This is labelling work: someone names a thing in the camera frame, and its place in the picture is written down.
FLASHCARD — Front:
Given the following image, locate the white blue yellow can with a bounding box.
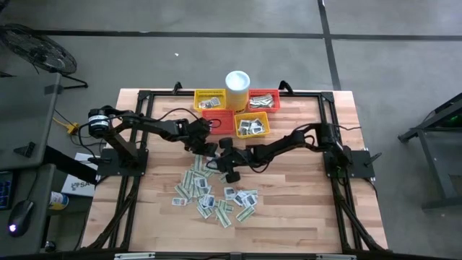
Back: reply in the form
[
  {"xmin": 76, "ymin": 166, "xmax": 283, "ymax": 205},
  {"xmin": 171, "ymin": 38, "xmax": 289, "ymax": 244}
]
[{"xmin": 48, "ymin": 190, "xmax": 70, "ymax": 212}]

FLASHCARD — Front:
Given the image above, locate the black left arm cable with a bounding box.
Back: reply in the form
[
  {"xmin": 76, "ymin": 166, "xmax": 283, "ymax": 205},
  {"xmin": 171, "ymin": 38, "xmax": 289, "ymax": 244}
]
[{"xmin": 77, "ymin": 107, "xmax": 222, "ymax": 160}]

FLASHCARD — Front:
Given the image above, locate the black computer mouse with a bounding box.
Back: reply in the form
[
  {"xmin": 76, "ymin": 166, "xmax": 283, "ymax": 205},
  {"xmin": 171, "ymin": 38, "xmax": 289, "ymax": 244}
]
[{"xmin": 6, "ymin": 199, "xmax": 36, "ymax": 238}]

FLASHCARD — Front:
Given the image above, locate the white cylindrical cup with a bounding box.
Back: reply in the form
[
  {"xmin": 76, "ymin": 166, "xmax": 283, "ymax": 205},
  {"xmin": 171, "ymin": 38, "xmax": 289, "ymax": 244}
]
[{"xmin": 225, "ymin": 70, "xmax": 251, "ymax": 111}]

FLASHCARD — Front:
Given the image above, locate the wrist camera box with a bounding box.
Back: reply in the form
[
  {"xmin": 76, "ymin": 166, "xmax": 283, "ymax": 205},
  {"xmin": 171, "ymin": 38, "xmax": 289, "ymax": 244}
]
[
  {"xmin": 196, "ymin": 118, "xmax": 213, "ymax": 135},
  {"xmin": 215, "ymin": 153, "xmax": 230, "ymax": 170}
]

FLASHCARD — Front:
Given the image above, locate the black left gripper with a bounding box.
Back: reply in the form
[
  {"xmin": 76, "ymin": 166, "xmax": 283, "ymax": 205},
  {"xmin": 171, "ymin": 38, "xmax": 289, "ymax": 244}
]
[{"xmin": 183, "ymin": 121, "xmax": 219, "ymax": 158}]

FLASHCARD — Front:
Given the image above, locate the white light strip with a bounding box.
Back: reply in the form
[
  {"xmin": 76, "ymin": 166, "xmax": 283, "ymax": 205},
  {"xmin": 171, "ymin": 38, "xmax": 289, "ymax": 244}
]
[{"xmin": 113, "ymin": 252, "xmax": 157, "ymax": 260}]

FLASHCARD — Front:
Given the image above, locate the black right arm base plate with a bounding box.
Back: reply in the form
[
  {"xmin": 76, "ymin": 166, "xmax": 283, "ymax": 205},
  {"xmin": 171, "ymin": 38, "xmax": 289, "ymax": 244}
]
[{"xmin": 323, "ymin": 149, "xmax": 376, "ymax": 179}]

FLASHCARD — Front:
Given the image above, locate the black wedge bracket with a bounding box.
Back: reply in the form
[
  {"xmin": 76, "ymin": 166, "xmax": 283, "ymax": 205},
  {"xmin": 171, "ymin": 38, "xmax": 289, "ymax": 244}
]
[{"xmin": 13, "ymin": 141, "xmax": 37, "ymax": 159}]

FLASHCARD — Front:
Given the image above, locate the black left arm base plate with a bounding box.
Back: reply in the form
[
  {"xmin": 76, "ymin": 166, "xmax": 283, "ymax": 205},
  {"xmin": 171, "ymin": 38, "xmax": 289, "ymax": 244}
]
[{"xmin": 96, "ymin": 147, "xmax": 149, "ymax": 178}]

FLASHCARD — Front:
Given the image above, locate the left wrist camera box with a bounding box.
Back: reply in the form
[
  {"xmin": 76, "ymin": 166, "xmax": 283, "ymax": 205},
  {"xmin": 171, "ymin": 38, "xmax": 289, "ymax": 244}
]
[{"xmin": 196, "ymin": 118, "xmax": 213, "ymax": 135}]

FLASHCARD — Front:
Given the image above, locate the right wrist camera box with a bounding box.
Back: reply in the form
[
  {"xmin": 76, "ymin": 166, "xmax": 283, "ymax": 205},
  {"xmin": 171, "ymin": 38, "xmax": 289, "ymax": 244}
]
[{"xmin": 215, "ymin": 153, "xmax": 230, "ymax": 170}]

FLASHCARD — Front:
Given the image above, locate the yellow plastic basket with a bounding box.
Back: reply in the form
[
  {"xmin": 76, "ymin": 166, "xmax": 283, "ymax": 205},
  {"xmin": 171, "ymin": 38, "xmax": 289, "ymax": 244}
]
[
  {"xmin": 233, "ymin": 110, "xmax": 271, "ymax": 139},
  {"xmin": 193, "ymin": 89, "xmax": 227, "ymax": 113}
]

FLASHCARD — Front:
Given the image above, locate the orange plastic basket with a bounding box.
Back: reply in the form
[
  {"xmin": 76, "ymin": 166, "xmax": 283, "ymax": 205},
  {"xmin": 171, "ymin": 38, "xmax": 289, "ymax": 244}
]
[
  {"xmin": 247, "ymin": 88, "xmax": 282, "ymax": 113},
  {"xmin": 201, "ymin": 109, "xmax": 236, "ymax": 135}
]

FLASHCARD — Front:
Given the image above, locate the black floor tape strip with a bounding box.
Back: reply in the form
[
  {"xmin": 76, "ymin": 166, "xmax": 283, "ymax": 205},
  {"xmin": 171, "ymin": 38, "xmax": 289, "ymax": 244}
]
[
  {"xmin": 0, "ymin": 29, "xmax": 462, "ymax": 41},
  {"xmin": 316, "ymin": 0, "xmax": 342, "ymax": 91}
]

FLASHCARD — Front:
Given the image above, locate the white printed cardboard box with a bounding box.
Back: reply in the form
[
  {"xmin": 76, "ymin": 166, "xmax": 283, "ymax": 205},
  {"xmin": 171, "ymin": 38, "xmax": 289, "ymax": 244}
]
[{"xmin": 60, "ymin": 152, "xmax": 101, "ymax": 199}]

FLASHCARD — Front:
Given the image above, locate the dark metal stand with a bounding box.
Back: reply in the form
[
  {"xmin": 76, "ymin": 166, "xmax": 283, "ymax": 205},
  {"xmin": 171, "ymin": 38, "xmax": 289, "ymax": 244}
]
[{"xmin": 398, "ymin": 92, "xmax": 462, "ymax": 211}]

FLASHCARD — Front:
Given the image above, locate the black front beam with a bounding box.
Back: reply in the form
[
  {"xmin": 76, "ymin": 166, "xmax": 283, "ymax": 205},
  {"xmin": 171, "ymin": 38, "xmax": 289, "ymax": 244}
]
[{"xmin": 0, "ymin": 248, "xmax": 462, "ymax": 260}]

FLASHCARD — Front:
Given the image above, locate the black keyboard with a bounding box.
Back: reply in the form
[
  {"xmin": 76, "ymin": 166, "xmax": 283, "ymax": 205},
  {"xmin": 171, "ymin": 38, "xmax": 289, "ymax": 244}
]
[{"xmin": 0, "ymin": 170, "xmax": 16, "ymax": 212}]

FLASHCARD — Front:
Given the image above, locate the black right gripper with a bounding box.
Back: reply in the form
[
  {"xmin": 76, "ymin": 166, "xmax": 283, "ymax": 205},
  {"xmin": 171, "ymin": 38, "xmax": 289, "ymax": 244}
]
[{"xmin": 217, "ymin": 136, "xmax": 254, "ymax": 183}]

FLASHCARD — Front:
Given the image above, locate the grey desk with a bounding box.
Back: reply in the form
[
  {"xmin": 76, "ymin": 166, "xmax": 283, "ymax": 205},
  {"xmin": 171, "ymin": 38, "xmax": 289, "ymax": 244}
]
[
  {"xmin": 0, "ymin": 164, "xmax": 58, "ymax": 256},
  {"xmin": 0, "ymin": 71, "xmax": 63, "ymax": 171}
]

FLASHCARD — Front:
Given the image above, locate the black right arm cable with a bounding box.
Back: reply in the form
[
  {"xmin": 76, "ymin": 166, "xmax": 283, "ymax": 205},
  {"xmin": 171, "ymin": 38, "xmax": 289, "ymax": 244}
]
[{"xmin": 206, "ymin": 121, "xmax": 362, "ymax": 173}]

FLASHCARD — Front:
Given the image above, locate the black floor fan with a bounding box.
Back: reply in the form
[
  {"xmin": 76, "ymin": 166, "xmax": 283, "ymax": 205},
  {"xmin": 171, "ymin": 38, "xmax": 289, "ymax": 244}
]
[{"xmin": 0, "ymin": 22, "xmax": 90, "ymax": 90}]

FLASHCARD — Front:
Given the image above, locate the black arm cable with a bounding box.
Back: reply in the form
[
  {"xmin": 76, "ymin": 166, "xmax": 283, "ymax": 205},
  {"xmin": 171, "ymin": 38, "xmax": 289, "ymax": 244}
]
[
  {"xmin": 77, "ymin": 107, "xmax": 222, "ymax": 160},
  {"xmin": 206, "ymin": 121, "xmax": 362, "ymax": 173}
]

